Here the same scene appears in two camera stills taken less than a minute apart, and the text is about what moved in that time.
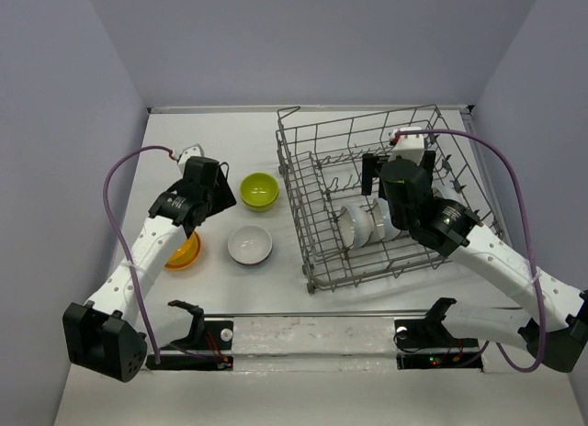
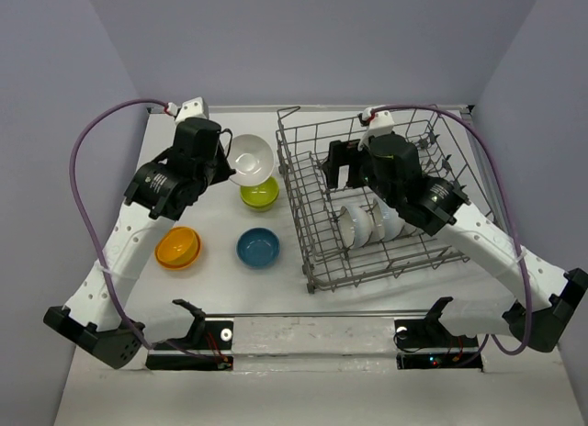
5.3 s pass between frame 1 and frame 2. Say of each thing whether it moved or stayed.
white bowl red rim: moved
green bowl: stayed
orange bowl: stayed
